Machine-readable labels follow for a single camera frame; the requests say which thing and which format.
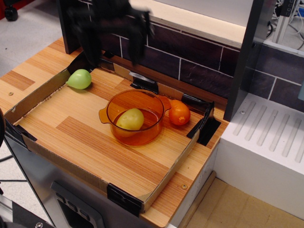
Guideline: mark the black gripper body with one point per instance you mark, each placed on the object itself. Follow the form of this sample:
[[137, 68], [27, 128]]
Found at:
[[105, 12]]

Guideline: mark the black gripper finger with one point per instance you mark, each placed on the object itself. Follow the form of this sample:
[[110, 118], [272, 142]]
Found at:
[[136, 40], [85, 31]]

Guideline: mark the yellow toy potato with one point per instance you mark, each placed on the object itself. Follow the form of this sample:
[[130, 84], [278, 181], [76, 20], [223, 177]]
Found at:
[[130, 121]]

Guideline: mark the orange transparent plastic pot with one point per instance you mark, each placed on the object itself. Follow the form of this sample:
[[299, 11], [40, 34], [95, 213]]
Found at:
[[153, 107]]

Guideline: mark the cardboard fence with black tape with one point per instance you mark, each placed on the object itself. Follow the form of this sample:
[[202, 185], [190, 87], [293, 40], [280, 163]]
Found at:
[[90, 123]]

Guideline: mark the green toy pear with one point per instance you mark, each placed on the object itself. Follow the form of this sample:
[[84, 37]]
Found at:
[[80, 79]]

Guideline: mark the black chair caster wheel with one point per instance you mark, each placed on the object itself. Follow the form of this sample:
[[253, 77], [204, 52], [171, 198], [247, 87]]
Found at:
[[11, 13]]

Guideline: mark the orange toy fruit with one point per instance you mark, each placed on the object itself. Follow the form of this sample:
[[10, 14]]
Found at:
[[179, 114]]

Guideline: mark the grey toy oven front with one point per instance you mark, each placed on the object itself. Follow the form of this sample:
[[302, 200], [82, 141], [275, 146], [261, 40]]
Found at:
[[68, 202]]

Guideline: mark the white toy sink drainboard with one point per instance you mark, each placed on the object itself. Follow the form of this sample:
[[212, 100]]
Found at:
[[261, 153]]

